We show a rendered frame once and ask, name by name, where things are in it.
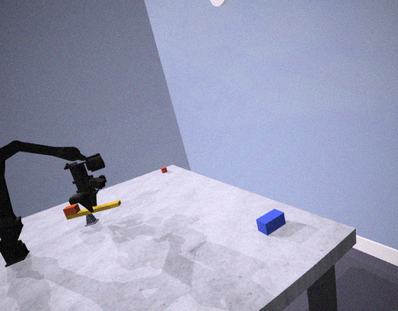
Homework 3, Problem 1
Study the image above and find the blue rectangular block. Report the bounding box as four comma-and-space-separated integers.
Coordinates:
256, 209, 286, 236

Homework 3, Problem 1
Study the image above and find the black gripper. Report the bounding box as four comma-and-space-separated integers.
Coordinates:
69, 174, 99, 213

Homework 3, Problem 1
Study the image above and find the yellow bar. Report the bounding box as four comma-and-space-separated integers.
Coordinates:
63, 200, 121, 220

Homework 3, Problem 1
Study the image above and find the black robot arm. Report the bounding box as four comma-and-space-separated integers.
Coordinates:
0, 141, 107, 267

